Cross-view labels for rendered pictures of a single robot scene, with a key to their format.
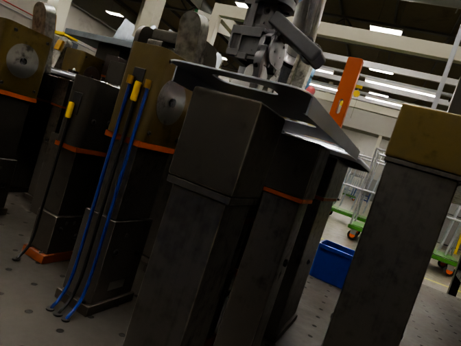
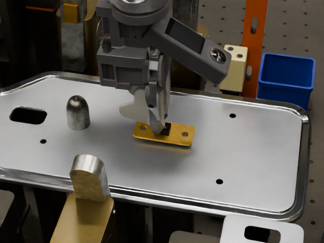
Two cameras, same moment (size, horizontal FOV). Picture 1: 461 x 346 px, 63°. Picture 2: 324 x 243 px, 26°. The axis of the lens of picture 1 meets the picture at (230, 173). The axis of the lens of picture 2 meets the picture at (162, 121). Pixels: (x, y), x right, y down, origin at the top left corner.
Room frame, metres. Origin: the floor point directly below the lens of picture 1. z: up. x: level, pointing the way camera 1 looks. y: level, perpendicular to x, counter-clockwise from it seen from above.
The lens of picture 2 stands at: (-0.02, 0.15, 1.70)
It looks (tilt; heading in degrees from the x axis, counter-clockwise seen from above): 44 degrees down; 347
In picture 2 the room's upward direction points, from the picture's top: straight up
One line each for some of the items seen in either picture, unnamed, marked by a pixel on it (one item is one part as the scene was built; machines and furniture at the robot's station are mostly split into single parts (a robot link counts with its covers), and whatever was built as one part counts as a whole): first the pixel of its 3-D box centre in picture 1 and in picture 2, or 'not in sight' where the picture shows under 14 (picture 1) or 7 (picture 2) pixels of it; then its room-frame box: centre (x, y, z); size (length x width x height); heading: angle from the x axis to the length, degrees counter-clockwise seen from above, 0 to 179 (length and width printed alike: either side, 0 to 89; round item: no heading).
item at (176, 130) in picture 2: not in sight; (164, 129); (0.67, -0.01, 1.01); 0.08 x 0.04 x 0.01; 65
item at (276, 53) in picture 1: (263, 34); (136, 39); (0.68, 0.02, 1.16); 0.09 x 0.08 x 0.12; 65
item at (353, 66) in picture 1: (315, 178); (246, 99); (0.76, -0.17, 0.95); 0.03 x 0.01 x 0.50; 65
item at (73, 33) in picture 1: (119, 47); not in sight; (1.26, 0.48, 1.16); 0.37 x 0.14 x 0.02; 65
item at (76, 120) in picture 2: not in sight; (77, 114); (0.72, 0.10, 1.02); 0.03 x 0.03 x 0.07
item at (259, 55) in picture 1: (261, 64); (154, 89); (0.65, 0.01, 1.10); 0.05 x 0.02 x 0.09; 155
